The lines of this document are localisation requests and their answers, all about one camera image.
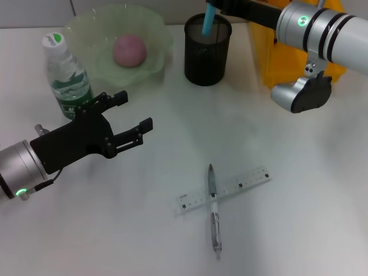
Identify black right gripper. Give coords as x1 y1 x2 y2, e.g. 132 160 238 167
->
214 0 284 30

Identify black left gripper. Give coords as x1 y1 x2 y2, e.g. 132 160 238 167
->
30 90 154 175

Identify blue scissors with cover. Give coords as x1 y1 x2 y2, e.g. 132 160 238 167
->
202 0 217 37

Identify pink peach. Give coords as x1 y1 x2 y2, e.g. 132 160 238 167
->
112 33 147 67

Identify clear green-label water bottle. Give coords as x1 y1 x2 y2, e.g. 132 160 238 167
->
41 32 95 120

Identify transparent plastic ruler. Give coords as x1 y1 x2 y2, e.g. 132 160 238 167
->
175 165 273 215

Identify grey white ballpoint pen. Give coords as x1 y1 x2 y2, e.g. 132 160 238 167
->
206 163 223 260

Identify black mesh pen holder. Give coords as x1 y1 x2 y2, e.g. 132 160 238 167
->
183 12 233 86

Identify green translucent fruit bowl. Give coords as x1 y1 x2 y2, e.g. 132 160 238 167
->
62 4 175 90

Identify yellow plastic bin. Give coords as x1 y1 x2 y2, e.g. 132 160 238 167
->
249 0 346 90

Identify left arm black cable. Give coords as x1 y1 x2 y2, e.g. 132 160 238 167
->
28 168 63 193

